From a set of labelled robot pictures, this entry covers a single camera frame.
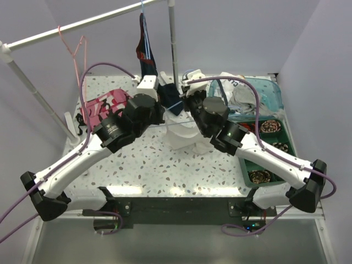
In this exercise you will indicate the dark navy folded garment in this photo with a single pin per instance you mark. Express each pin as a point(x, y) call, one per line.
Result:
point(170, 98)

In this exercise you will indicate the grey crumpled garment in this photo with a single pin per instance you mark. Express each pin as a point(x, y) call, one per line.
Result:
point(247, 102)

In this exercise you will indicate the silver clothes rack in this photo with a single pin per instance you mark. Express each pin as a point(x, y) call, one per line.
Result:
point(7, 49)

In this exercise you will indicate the white tank top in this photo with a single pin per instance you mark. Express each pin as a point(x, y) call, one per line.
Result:
point(177, 138)

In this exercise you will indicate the pink black rolled belt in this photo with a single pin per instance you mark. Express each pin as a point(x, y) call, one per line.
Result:
point(270, 126)

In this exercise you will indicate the pink camouflage garment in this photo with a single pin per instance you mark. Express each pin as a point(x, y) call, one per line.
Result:
point(101, 107)

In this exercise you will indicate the green compartment tray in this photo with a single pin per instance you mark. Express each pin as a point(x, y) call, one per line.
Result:
point(247, 166)

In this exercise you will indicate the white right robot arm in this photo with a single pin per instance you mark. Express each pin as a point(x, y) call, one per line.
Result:
point(304, 181)

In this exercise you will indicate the teal plastic laundry basket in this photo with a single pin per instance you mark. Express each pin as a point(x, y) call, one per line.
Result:
point(262, 86)

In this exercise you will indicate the orange black rolled belt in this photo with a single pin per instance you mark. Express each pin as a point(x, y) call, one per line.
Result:
point(249, 127)

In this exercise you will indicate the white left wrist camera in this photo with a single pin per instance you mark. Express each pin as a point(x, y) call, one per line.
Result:
point(148, 86)

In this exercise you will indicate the white printed shirt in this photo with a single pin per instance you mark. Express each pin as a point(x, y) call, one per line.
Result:
point(230, 87)

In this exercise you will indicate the brown patterned rolled belt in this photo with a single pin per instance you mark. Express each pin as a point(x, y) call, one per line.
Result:
point(260, 176)

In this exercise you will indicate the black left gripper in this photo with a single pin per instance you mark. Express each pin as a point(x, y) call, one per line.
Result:
point(160, 110)

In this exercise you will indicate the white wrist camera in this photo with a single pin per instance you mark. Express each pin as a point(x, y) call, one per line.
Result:
point(192, 83)
point(148, 86)

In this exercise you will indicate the beige black rolled belt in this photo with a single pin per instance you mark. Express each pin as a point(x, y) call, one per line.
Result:
point(281, 146)

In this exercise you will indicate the light blue wire hanger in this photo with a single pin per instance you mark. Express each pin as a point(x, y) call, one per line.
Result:
point(184, 120)

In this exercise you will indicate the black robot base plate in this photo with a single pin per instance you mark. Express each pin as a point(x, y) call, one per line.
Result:
point(130, 211)

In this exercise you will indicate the blue hanger with navy top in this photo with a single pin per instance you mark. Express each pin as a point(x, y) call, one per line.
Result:
point(146, 50)

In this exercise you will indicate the navy maroon tank top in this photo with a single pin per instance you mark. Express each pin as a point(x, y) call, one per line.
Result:
point(146, 68)

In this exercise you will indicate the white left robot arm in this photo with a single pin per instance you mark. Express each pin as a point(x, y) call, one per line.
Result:
point(48, 189)

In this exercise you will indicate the pink wire hanger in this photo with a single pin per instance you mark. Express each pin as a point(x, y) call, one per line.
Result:
point(78, 54)

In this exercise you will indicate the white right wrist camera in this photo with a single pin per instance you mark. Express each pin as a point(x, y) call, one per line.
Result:
point(192, 83)

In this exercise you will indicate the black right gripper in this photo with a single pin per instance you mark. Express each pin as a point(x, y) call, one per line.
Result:
point(187, 99)

